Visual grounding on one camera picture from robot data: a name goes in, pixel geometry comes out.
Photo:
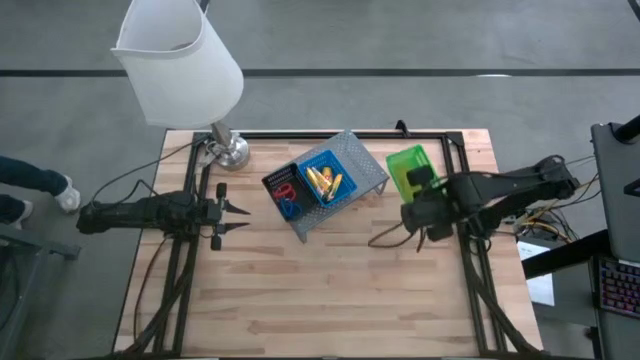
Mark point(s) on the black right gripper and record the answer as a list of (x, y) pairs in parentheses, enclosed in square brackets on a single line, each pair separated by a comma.
[(425, 212)]

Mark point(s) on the green plastic basket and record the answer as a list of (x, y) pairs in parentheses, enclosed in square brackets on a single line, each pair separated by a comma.
[(397, 167)]

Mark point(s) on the grey metal cart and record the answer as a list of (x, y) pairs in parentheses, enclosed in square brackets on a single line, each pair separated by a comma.
[(35, 246)]

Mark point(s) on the white paper sheet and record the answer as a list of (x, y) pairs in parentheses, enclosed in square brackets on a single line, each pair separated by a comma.
[(542, 290)]

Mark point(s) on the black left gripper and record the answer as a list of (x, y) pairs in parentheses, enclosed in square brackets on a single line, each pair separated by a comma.
[(210, 214)]

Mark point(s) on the blue plastic basket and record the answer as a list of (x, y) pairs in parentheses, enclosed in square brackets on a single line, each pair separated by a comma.
[(350, 187)]

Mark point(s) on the grey perforated metal shelf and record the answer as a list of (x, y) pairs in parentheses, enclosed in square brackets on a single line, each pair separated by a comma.
[(367, 162)]

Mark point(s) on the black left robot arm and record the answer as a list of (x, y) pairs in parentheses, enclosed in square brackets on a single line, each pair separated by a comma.
[(130, 212)]

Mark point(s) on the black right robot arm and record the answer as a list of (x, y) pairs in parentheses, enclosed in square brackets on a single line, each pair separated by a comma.
[(520, 192)]

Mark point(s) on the person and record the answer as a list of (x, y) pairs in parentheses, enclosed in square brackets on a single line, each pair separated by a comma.
[(30, 177)]

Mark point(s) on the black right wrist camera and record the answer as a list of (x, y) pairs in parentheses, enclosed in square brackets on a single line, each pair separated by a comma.
[(467, 192)]

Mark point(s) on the black aluminium table frame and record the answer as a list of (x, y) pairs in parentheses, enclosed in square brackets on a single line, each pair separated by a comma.
[(280, 135)]

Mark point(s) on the grey desk top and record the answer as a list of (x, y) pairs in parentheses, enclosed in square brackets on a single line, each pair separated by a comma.
[(617, 190)]

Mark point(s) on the backlit black keyboard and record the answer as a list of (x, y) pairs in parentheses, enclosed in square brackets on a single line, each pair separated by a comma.
[(620, 287)]

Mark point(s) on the black plastic basket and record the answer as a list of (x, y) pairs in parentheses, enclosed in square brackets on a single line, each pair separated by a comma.
[(272, 182)]

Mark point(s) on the black clamp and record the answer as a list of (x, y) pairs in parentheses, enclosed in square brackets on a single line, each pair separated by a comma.
[(401, 127)]

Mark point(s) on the silver lamp base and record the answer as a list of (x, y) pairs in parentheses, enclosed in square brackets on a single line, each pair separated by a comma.
[(232, 152)]

